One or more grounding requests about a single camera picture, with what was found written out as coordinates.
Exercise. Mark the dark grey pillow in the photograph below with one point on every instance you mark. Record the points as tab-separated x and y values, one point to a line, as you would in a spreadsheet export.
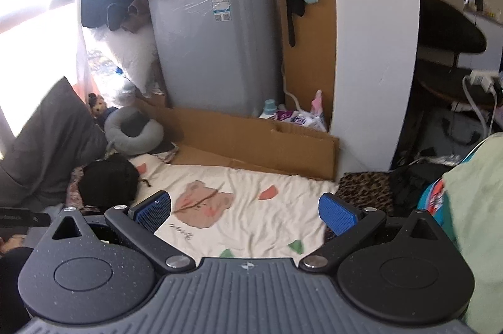
59	136

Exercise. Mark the brown cardboard sheet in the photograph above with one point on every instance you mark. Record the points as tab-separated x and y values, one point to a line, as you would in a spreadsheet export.
214	139

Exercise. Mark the light green garment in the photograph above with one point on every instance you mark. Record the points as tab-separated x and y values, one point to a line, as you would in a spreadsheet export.
474	190

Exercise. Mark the teal orange garment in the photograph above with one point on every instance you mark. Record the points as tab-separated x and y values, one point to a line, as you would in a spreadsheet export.
432	199

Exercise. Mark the white power strip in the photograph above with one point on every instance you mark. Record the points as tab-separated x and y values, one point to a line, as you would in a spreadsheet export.
484	77

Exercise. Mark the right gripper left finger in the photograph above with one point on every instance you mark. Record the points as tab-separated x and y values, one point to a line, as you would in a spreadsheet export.
136	226

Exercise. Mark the grey neck pillow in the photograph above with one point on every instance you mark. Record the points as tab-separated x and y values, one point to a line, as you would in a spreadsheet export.
130	132

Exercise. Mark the dark navy hanging garment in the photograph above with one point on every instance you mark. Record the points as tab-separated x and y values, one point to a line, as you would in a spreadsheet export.
97	13

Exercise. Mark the black knit garment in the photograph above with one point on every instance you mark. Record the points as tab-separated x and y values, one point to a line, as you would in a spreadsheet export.
109	182

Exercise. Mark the leopard print cloth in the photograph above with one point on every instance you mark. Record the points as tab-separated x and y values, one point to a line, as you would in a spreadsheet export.
363	189

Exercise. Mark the small teddy bear toy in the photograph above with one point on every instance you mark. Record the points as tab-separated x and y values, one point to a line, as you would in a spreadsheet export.
99	108

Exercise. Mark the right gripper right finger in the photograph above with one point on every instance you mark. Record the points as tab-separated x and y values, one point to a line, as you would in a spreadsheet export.
352	229

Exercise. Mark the white pillow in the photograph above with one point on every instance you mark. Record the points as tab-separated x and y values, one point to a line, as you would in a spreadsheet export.
135	53

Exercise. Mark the grey washing machine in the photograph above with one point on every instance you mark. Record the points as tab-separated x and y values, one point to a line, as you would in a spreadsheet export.
218	55

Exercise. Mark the cream baby print blanket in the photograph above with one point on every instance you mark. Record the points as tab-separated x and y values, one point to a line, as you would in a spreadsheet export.
222	212

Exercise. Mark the detergent bottle teal cap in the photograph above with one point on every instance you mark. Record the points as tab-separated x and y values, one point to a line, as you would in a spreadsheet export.
269	110

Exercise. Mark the pink white refill bag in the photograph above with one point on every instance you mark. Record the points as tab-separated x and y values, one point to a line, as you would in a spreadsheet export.
313	119

